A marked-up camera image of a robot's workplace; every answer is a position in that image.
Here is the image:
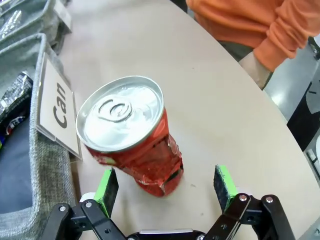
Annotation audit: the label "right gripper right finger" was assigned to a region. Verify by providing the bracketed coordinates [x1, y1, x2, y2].
[203, 164, 296, 240]

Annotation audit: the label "grey fabric basket Can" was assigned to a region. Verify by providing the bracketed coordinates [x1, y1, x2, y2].
[0, 32, 78, 240]

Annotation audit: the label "crushed red drink can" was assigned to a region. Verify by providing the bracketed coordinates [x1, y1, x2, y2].
[75, 75, 185, 198]

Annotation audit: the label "white Can label sign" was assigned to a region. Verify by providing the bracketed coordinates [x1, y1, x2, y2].
[34, 51, 83, 161]

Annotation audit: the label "orange-sleeved person's left hand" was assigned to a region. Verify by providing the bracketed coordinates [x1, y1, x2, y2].
[238, 51, 273, 91]

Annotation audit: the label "grey fabric basket Plastic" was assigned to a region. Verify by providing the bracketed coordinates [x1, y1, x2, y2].
[0, 0, 73, 51]

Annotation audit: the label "person in orange hoodie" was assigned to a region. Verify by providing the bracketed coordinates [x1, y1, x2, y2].
[185, 0, 316, 72]

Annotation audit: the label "dark snack packets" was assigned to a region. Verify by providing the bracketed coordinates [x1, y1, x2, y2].
[0, 71, 35, 148]

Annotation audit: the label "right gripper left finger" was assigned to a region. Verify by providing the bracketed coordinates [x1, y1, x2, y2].
[45, 167, 131, 240]

